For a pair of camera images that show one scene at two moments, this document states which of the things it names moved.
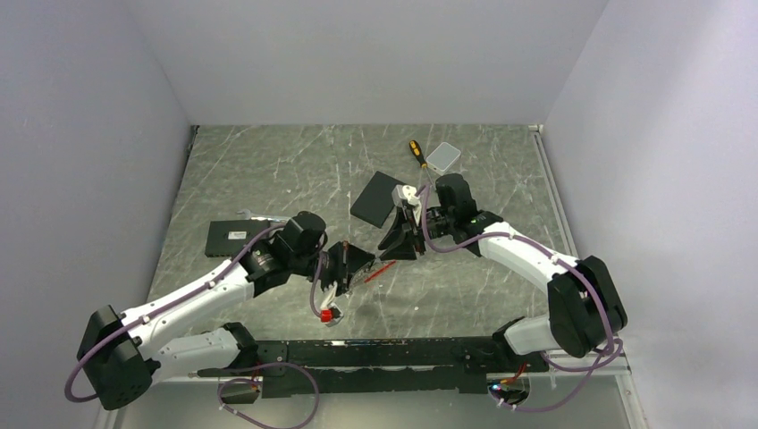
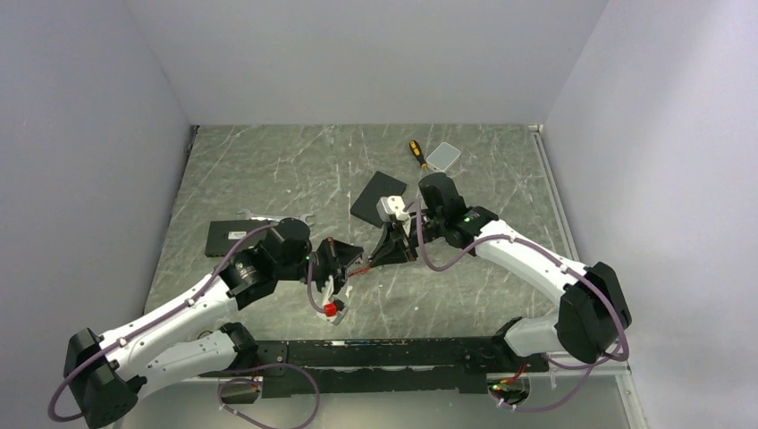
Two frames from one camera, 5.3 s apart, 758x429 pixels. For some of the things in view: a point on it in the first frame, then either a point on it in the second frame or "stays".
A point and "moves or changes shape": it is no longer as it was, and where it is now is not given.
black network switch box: (230, 238) stays
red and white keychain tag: (379, 272) moves or changes shape
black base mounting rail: (386, 366) stays
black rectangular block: (375, 203) stays
